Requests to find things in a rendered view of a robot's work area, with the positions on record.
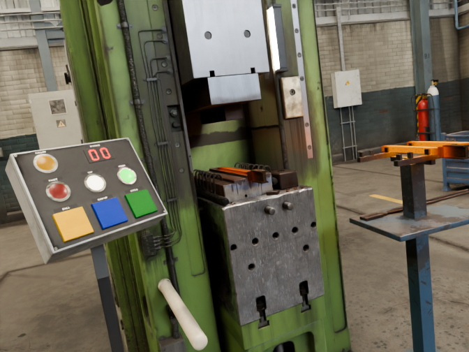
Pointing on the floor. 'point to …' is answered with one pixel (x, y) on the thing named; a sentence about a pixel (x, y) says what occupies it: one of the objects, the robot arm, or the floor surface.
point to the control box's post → (100, 267)
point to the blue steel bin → (453, 172)
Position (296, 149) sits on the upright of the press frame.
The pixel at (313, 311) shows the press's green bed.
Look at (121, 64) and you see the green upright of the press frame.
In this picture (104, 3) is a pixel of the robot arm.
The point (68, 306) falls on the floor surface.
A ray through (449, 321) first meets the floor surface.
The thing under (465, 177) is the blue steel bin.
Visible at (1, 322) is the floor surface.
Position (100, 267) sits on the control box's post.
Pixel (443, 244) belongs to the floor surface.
